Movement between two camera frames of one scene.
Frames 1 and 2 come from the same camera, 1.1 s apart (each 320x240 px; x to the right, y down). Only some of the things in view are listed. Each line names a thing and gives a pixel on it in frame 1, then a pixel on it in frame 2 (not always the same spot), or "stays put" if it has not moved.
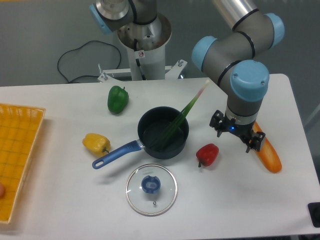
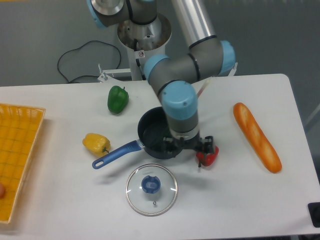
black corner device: x=314 y=210 stays put
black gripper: x=245 y=132 -> x=170 y=145
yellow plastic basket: x=19 y=127 stays put
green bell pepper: x=117 y=99 stays put
